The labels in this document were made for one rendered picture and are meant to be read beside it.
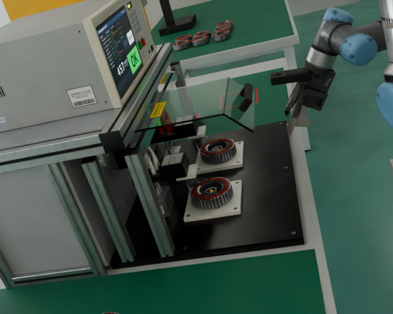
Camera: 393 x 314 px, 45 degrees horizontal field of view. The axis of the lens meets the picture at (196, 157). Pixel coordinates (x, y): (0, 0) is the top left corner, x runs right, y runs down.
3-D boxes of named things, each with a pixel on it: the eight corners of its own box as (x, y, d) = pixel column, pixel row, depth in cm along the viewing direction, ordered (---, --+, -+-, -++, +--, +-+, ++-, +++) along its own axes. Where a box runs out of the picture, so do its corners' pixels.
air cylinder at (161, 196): (174, 200, 133) (169, 184, 130) (170, 216, 126) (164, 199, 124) (157, 204, 134) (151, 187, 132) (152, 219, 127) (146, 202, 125)
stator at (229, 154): (237, 144, 151) (234, 134, 150) (236, 161, 142) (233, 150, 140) (203, 150, 154) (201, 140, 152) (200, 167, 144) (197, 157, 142)
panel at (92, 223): (157, 142, 172) (131, 65, 158) (108, 265, 114) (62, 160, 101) (155, 143, 172) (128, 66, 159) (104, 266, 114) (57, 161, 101)
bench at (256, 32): (294, 62, 452) (281, -18, 419) (317, 152, 291) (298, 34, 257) (185, 85, 475) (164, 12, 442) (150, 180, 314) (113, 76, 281)
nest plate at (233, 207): (242, 182, 132) (241, 179, 131) (241, 214, 119) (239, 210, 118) (191, 191, 135) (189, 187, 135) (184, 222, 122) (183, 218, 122)
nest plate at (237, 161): (244, 144, 153) (242, 140, 153) (242, 166, 140) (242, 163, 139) (199, 152, 156) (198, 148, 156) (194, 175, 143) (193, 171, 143)
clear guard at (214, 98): (254, 93, 125) (249, 72, 122) (254, 133, 104) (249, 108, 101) (139, 116, 131) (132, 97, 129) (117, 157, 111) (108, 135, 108)
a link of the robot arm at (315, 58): (312, 50, 125) (309, 42, 132) (306, 66, 127) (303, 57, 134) (339, 58, 125) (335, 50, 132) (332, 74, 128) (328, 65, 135)
